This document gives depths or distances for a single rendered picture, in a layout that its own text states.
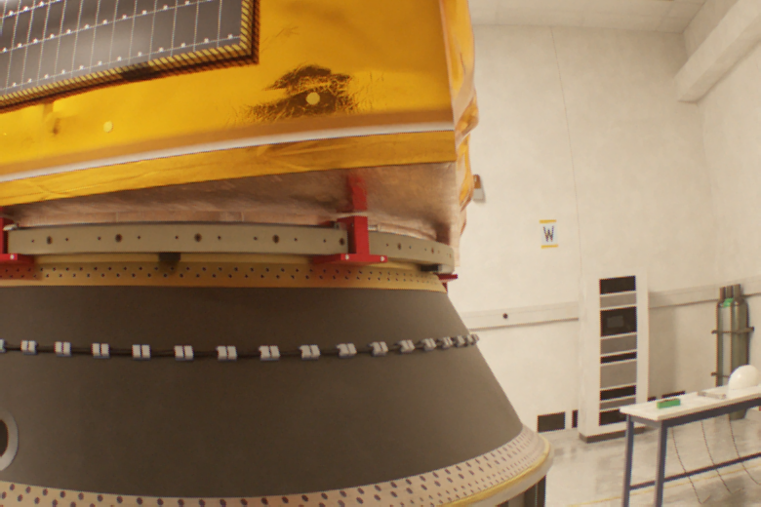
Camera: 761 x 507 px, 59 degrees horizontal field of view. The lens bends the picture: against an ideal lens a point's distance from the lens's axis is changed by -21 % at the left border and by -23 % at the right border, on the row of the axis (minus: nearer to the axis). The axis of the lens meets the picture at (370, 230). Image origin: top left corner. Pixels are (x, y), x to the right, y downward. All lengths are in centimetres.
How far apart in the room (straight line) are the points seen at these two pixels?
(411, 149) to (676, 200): 911
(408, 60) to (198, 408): 65
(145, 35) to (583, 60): 927
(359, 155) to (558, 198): 866
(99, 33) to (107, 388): 62
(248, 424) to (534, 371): 841
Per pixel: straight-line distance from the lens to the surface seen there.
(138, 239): 144
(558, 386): 973
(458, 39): 129
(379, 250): 167
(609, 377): 898
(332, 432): 142
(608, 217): 991
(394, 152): 119
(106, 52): 133
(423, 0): 126
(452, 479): 153
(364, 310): 162
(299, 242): 153
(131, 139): 130
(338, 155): 120
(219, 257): 152
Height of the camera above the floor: 151
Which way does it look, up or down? 7 degrees up
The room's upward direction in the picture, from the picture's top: 3 degrees counter-clockwise
